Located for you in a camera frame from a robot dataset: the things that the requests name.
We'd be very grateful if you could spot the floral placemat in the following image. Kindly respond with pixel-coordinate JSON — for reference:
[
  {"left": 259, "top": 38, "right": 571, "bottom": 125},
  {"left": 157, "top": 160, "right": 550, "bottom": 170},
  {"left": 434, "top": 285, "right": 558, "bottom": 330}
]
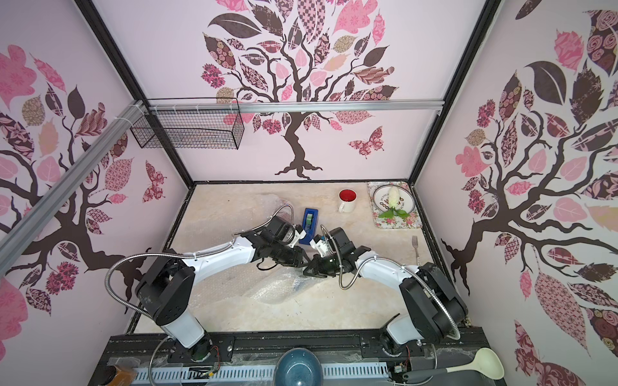
[{"left": 367, "top": 182, "right": 423, "bottom": 230}]

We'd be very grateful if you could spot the left aluminium frame bar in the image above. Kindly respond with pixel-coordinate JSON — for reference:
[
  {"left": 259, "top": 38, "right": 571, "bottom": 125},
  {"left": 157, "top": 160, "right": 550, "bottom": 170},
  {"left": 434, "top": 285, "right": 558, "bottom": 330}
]
[{"left": 1, "top": 101, "right": 145, "bottom": 276}]

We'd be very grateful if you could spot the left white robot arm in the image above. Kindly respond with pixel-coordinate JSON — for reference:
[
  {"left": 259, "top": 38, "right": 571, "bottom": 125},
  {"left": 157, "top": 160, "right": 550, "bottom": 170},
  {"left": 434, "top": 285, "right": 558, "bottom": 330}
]
[{"left": 136, "top": 216, "right": 307, "bottom": 362}]

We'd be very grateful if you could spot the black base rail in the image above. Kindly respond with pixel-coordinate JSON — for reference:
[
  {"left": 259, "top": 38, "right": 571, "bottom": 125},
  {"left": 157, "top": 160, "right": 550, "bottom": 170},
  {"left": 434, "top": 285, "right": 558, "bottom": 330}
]
[{"left": 89, "top": 327, "right": 489, "bottom": 385}]

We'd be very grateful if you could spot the rear aluminium frame bar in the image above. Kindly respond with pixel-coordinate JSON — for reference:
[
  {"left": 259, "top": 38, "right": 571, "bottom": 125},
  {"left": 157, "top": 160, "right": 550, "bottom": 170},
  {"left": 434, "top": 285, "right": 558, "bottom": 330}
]
[{"left": 148, "top": 99, "right": 444, "bottom": 114}]

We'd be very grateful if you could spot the left metal flex conduit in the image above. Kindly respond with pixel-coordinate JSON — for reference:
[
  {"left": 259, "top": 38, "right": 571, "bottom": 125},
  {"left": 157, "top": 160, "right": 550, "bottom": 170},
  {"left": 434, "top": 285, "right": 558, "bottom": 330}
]
[{"left": 104, "top": 202, "right": 299, "bottom": 324}]

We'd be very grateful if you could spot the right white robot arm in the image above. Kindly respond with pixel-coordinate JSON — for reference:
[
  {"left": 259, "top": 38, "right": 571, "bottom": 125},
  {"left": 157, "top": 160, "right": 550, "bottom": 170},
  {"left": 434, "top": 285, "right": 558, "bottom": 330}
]
[{"left": 304, "top": 228, "right": 468, "bottom": 355}]

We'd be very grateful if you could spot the cream ladle grey handle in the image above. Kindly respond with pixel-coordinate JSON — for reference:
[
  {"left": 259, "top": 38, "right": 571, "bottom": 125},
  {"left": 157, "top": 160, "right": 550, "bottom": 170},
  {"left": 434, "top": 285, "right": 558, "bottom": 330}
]
[{"left": 402, "top": 347, "right": 505, "bottom": 382}]

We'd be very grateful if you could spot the white green toy vegetable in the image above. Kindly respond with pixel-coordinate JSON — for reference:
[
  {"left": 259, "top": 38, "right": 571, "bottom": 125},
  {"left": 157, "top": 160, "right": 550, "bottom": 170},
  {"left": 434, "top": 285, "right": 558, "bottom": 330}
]
[{"left": 375, "top": 185, "right": 414, "bottom": 220}]

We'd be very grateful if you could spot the lavender mug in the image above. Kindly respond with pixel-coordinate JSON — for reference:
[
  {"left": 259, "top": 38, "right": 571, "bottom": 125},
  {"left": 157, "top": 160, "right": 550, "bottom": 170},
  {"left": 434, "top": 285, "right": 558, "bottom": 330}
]
[{"left": 291, "top": 271, "right": 320, "bottom": 294}]

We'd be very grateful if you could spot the white decorated plate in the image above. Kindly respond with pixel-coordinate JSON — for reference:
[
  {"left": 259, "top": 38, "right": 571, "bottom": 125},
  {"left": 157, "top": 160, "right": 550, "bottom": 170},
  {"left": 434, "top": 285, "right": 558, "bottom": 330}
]
[{"left": 371, "top": 184, "right": 416, "bottom": 216}]

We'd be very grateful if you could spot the metal fork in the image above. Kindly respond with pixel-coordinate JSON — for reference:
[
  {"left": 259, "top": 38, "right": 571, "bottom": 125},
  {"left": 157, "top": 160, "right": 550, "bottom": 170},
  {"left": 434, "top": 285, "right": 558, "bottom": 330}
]
[{"left": 411, "top": 236, "right": 421, "bottom": 266}]

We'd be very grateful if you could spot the white slotted cable duct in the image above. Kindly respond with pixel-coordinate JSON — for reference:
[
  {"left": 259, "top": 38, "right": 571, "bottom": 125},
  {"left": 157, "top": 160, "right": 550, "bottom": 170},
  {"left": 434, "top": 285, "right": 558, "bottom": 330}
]
[{"left": 151, "top": 362, "right": 389, "bottom": 385}]

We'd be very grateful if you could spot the black wire basket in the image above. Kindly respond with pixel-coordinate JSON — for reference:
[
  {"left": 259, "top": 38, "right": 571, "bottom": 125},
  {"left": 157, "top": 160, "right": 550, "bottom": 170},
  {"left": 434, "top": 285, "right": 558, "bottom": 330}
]
[{"left": 131, "top": 96, "right": 245, "bottom": 150}]

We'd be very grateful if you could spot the white mug red interior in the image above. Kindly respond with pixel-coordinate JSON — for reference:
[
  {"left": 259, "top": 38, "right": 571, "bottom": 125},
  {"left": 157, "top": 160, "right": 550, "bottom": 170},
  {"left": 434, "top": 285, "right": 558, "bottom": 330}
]
[{"left": 338, "top": 188, "right": 357, "bottom": 213}]

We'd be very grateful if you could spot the blue ceramic bowl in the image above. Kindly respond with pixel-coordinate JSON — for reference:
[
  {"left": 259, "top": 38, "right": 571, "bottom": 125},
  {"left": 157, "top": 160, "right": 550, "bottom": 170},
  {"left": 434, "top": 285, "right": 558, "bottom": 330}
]
[{"left": 272, "top": 347, "right": 324, "bottom": 386}]

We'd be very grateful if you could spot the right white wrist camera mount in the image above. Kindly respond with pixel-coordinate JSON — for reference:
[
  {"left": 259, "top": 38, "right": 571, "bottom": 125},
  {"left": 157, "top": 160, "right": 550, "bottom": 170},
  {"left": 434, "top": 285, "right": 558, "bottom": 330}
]
[{"left": 310, "top": 235, "right": 332, "bottom": 257}]

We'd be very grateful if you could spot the aluminium frame bar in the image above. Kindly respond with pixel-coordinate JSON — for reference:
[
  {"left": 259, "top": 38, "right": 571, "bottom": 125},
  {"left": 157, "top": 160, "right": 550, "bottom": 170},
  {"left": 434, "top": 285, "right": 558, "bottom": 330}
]
[
  {"left": 1, "top": 101, "right": 145, "bottom": 276},
  {"left": 148, "top": 99, "right": 444, "bottom": 114}
]

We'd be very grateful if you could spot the brown jar black lid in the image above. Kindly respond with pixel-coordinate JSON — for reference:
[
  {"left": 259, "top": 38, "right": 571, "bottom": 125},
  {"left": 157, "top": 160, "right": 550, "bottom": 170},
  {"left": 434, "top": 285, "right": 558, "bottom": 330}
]
[{"left": 98, "top": 365, "right": 137, "bottom": 386}]

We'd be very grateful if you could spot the blue tape dispenser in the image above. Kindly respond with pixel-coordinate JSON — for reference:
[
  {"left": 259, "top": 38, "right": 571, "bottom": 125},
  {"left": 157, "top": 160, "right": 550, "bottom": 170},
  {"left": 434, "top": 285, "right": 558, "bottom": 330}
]
[{"left": 299, "top": 208, "right": 319, "bottom": 245}]

